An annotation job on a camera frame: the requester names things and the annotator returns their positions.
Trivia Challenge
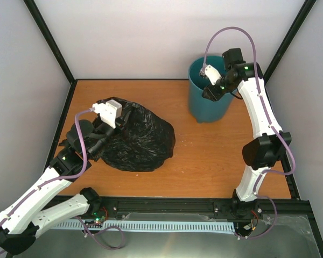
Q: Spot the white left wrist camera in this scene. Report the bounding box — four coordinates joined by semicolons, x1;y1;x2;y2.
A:
92;99;122;129

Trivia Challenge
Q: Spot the black frame post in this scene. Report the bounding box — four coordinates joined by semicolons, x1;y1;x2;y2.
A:
264;0;317;84
23;0;75;84

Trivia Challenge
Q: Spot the black plastic trash bag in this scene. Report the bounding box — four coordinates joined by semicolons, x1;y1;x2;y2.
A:
96;97;175;172

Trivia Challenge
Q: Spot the purple loose base cable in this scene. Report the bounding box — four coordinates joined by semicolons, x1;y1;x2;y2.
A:
78;217;126;250

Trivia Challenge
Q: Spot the light blue slotted cable duct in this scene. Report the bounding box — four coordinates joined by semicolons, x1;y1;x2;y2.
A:
53;219;235;234

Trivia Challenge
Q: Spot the black left frame post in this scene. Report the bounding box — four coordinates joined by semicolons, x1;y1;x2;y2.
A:
23;0;75;84

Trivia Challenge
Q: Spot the teal plastic trash bin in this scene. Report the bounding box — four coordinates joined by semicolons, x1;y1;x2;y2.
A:
188;57;233;123

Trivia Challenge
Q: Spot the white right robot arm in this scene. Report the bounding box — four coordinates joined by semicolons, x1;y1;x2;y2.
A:
202;48;291;218

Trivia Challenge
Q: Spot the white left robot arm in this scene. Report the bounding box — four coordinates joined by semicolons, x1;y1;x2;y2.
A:
0;107;131;255

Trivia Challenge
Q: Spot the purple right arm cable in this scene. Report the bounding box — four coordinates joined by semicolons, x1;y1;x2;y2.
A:
201;26;297;240

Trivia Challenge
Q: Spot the green lit circuit board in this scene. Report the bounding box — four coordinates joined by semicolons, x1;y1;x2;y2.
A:
93;207;108;224

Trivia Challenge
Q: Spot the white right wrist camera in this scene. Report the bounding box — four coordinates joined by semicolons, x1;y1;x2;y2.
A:
200;64;222;85

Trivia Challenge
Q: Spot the black right frame post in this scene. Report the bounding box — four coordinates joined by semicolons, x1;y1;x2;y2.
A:
264;0;317;84

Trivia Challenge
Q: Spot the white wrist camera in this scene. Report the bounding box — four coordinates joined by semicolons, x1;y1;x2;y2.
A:
200;64;222;85
92;99;122;129

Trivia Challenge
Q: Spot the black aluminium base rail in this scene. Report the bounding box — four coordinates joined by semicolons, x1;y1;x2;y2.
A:
51;195;312;224

